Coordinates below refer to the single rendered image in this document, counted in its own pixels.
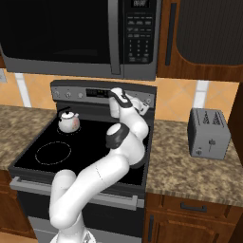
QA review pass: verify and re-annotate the black drawer handle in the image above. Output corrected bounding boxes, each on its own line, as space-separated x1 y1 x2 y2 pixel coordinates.
179 201 209 214

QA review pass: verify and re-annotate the wooden cupboard door, dark pane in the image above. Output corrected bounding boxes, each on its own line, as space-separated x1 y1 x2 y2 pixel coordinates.
157 0 243 84

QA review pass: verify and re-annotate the short black cupboard handle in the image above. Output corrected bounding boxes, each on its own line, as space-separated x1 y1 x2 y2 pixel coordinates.
147 215 156 243

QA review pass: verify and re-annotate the plain wooden cupboard door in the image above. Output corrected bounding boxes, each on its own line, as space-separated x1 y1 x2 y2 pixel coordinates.
145 211 224 243

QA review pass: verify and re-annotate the silver oven door handle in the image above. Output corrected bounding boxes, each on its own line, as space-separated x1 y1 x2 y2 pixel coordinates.
9 176 140 211

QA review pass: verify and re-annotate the black and silver microwave oven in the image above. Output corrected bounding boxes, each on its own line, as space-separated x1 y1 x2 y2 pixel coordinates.
0 0 162 82

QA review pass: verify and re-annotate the long black cupboard handle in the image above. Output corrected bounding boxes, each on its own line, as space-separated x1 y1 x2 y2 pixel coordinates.
164 2 178 66

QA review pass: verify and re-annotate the silver microwave door handle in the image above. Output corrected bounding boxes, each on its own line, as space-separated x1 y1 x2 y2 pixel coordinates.
107 0 123 76

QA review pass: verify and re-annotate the black microwave door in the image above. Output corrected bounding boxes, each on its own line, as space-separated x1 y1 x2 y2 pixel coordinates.
0 0 123 77

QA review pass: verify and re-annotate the wooden drawer front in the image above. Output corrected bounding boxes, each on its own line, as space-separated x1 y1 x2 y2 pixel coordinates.
161 195 237 220

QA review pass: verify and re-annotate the dark wooden side panel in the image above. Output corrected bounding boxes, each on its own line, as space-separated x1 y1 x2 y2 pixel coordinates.
227 82 243 168

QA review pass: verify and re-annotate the wooden base cupboard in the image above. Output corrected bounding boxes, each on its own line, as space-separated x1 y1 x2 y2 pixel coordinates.
0 168 38 240

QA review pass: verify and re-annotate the white kettle with black handle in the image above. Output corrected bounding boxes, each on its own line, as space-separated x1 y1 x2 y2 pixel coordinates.
57 106 81 134

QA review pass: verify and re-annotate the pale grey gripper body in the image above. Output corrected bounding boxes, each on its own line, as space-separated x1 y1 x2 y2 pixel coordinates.
139 100 151 115

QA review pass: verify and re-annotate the white wall outlet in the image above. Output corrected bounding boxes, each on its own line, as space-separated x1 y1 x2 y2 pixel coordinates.
0 68 8 84

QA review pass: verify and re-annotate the grey toaster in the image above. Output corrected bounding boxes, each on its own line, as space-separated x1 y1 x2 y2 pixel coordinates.
186 107 233 161

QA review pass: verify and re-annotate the black and silver stove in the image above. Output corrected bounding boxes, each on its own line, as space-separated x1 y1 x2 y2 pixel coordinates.
8 79 158 243

